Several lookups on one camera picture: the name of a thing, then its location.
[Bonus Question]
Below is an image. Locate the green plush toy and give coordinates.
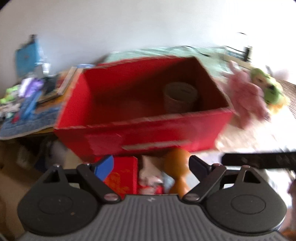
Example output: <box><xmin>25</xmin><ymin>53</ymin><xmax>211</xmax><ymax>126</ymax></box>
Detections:
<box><xmin>250</xmin><ymin>68</ymin><xmax>289</xmax><ymax>114</ymax></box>

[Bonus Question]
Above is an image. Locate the large red cardboard box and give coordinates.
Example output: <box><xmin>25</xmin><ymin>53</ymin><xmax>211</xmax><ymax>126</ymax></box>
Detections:
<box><xmin>54</xmin><ymin>56</ymin><xmax>233</xmax><ymax>161</ymax></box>

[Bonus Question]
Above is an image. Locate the green bear bedsheet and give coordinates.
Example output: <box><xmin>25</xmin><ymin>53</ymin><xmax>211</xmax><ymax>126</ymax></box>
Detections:
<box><xmin>101</xmin><ymin>46</ymin><xmax>246</xmax><ymax>79</ymax></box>

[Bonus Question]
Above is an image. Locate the brown tape roll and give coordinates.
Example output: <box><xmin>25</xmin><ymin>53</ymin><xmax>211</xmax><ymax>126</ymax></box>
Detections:
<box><xmin>164</xmin><ymin>82</ymin><xmax>198</xmax><ymax>113</ymax></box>

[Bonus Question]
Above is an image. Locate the stack of books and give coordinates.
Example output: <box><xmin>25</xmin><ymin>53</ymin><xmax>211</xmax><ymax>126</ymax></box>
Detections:
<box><xmin>37</xmin><ymin>64</ymin><xmax>95</xmax><ymax>104</ymax></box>

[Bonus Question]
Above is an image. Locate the pink teddy bear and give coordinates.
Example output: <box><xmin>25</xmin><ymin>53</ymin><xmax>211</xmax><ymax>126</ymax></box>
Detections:
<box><xmin>222</xmin><ymin>61</ymin><xmax>270</xmax><ymax>129</ymax></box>

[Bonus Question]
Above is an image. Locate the small red gift box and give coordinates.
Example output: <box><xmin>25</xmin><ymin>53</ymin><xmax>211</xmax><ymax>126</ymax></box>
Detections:
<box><xmin>104</xmin><ymin>156</ymin><xmax>138</xmax><ymax>199</ymax></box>

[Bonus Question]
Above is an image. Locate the purple toy figure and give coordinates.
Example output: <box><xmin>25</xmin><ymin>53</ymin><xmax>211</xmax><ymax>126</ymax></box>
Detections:
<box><xmin>18</xmin><ymin>77</ymin><xmax>44</xmax><ymax>98</ymax></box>

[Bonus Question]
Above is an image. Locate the blue patterned cloth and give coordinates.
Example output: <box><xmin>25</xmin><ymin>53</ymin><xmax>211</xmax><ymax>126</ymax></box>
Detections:
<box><xmin>1</xmin><ymin>105</ymin><xmax>61</xmax><ymax>141</ymax></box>

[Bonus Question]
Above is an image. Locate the green white small figure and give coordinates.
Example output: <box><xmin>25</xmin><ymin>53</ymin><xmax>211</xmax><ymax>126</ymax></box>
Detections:
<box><xmin>0</xmin><ymin>84</ymin><xmax>21</xmax><ymax>104</ymax></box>

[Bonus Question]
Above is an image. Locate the orange wooden gourd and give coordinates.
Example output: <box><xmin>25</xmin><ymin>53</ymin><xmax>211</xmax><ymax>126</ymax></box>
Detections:
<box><xmin>163</xmin><ymin>148</ymin><xmax>191</xmax><ymax>198</ymax></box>

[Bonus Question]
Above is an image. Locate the blue packaged item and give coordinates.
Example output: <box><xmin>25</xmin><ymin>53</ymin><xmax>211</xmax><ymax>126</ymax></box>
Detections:
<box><xmin>15</xmin><ymin>34</ymin><xmax>45</xmax><ymax>77</ymax></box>

